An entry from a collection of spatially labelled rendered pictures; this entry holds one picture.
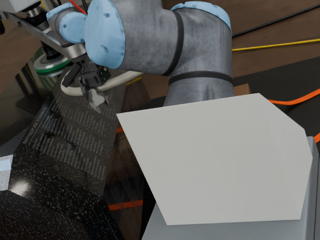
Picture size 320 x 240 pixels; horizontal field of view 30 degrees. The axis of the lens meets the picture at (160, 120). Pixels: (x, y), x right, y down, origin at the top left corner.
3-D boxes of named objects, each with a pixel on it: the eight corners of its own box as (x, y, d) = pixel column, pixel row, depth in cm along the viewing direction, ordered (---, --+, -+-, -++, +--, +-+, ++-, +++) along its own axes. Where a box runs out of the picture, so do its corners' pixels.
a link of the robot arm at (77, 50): (56, 50, 194) (71, 37, 202) (63, 63, 196) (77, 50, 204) (77, 44, 190) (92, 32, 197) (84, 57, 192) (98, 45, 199)
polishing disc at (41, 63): (85, 44, 278) (84, 42, 277) (59, 67, 263) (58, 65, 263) (52, 48, 290) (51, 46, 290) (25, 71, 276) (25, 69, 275)
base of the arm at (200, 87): (257, 125, 139) (255, 85, 141) (217, 106, 124) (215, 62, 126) (188, 136, 149) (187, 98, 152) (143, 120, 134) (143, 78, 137)
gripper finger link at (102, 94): (118, 102, 206) (105, 83, 201) (105, 105, 209) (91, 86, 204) (121, 96, 208) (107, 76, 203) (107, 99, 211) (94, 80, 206)
